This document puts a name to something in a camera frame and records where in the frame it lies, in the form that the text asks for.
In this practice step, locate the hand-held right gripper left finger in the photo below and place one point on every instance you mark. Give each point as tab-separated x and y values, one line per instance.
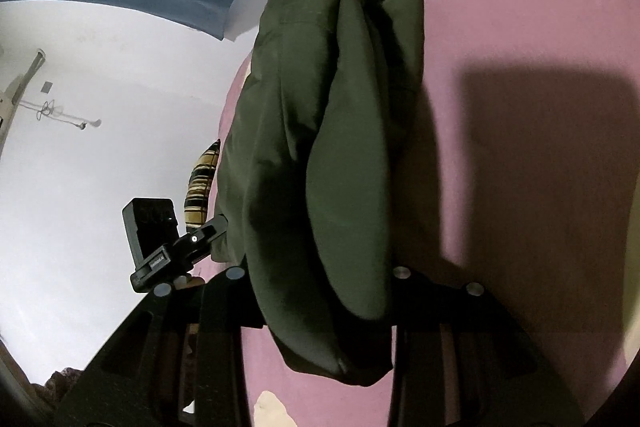
220	307

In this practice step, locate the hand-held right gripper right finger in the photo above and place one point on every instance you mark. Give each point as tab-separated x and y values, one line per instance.
417	307

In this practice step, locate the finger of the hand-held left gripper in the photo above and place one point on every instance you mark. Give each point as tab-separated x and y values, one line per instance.
205	234

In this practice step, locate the dark green jacket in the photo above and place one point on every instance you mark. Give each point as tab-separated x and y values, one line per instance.
325	157

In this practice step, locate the striped yellow black cloth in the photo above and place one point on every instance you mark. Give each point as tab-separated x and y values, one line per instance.
200	187

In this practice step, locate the dark patterned cloth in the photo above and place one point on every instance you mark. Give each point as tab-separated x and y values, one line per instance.
62	384

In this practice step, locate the pink bed sheet cream spots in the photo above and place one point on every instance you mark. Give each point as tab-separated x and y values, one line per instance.
525	32

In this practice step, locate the grey wall socket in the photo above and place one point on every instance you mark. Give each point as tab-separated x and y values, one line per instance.
47	87

